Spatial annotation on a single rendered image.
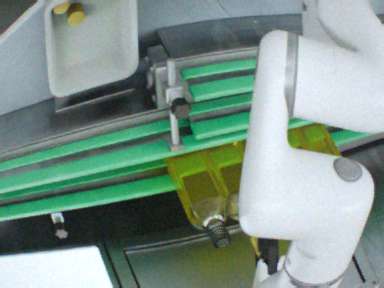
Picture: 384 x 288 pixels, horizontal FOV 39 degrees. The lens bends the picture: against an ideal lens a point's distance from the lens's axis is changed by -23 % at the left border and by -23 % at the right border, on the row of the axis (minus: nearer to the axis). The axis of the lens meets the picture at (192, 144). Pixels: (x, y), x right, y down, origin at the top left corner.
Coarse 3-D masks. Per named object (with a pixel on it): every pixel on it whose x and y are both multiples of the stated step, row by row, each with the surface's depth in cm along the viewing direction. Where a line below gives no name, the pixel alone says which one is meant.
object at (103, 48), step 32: (64, 0) 94; (96, 0) 105; (128, 0) 101; (64, 32) 107; (96, 32) 110; (128, 32) 106; (64, 64) 112; (96, 64) 112; (128, 64) 111; (64, 96) 108
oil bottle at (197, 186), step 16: (176, 160) 108; (192, 160) 108; (208, 160) 108; (176, 176) 107; (192, 176) 105; (208, 176) 105; (192, 192) 102; (208, 192) 102; (192, 208) 100; (208, 208) 100; (224, 208) 101; (192, 224) 103
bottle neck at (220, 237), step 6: (216, 216) 100; (210, 222) 99; (216, 222) 99; (222, 222) 99; (210, 228) 99; (216, 228) 98; (222, 228) 98; (210, 234) 98; (216, 234) 97; (222, 234) 97; (228, 234) 97; (216, 240) 97; (222, 240) 99; (228, 240) 98; (216, 246) 97; (222, 246) 98
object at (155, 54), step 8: (152, 48) 110; (160, 48) 110; (152, 56) 108; (160, 56) 108; (168, 56) 108; (152, 64) 107; (152, 72) 108; (152, 80) 110; (152, 88) 112; (160, 88) 109; (152, 96) 111; (160, 96) 110; (160, 104) 111; (168, 104) 111
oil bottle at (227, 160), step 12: (228, 144) 110; (216, 156) 108; (228, 156) 108; (240, 156) 108; (216, 168) 106; (228, 168) 106; (240, 168) 106; (228, 180) 104; (240, 180) 104; (228, 192) 102; (228, 204) 103; (228, 216) 104
